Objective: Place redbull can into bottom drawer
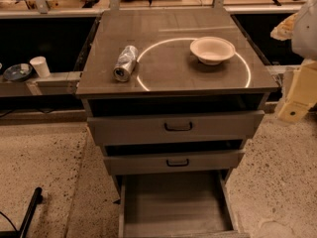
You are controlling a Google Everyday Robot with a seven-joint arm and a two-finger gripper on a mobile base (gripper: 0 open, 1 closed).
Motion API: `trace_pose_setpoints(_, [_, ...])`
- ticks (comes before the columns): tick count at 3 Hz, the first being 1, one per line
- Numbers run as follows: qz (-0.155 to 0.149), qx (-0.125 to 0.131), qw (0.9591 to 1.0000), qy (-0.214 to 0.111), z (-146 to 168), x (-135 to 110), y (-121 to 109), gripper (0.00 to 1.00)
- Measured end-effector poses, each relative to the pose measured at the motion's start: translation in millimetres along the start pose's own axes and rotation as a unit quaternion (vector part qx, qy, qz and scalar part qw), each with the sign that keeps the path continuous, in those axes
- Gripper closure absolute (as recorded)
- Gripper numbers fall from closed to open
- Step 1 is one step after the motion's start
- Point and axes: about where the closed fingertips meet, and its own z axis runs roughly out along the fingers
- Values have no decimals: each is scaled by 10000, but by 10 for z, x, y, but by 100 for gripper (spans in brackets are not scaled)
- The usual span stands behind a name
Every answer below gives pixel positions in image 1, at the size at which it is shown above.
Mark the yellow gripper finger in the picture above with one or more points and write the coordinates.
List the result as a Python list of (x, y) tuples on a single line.
[(299, 92)]

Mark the silver redbull can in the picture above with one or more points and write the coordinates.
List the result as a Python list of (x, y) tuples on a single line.
[(125, 63)]

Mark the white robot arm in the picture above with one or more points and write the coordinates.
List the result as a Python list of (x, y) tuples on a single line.
[(301, 29)]

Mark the grey drawer cabinet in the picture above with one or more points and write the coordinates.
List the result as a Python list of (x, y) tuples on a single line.
[(168, 78)]

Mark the open bottom drawer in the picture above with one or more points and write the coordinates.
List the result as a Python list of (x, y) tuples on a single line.
[(176, 205)]

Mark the white paper bowl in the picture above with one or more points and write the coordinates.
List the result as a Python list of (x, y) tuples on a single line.
[(212, 50)]

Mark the low side shelf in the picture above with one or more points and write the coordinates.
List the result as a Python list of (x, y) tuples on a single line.
[(58, 83)]

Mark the white paper cup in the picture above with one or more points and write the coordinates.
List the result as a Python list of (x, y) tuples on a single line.
[(41, 67)]

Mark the black bar on floor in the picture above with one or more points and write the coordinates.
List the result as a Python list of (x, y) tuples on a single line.
[(21, 232)]

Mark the dark round plate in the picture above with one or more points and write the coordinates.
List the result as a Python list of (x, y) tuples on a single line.
[(18, 72)]

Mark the top drawer with handle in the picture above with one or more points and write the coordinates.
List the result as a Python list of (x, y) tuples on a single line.
[(174, 128)]

